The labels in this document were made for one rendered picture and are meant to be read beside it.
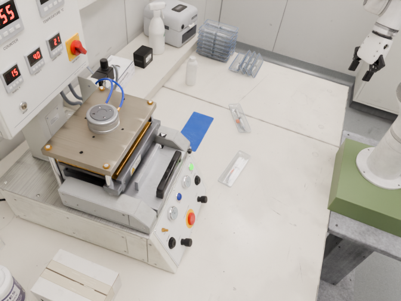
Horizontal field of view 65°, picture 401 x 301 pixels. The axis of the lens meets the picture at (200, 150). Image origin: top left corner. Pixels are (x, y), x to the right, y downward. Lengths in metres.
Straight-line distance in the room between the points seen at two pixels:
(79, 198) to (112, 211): 0.09
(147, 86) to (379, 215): 1.06
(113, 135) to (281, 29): 2.64
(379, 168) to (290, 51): 2.24
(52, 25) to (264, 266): 0.87
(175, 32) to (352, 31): 1.89
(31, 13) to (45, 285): 0.64
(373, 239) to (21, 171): 1.14
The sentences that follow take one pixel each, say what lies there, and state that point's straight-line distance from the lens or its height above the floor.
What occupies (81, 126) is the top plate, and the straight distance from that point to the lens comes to 0.86.
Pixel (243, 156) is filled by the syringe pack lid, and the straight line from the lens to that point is 1.26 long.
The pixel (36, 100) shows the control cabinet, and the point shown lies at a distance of 0.84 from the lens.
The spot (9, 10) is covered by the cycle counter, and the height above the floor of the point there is 1.40.
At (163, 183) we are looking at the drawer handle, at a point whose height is 1.01.
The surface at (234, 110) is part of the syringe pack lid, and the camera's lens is 1.46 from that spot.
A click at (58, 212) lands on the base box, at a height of 0.89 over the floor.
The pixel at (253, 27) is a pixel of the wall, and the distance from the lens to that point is 3.34.
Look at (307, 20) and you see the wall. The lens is 3.22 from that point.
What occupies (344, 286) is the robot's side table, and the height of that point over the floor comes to 0.01.
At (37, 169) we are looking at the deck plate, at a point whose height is 0.93.
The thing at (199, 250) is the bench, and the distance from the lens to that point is 1.04.
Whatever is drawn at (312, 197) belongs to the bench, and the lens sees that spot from 1.26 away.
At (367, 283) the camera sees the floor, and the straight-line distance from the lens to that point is 2.11.
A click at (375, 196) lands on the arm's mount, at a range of 1.27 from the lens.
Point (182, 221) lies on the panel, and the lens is 1.00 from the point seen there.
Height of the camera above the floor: 1.69
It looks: 47 degrees down
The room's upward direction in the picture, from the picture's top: 8 degrees clockwise
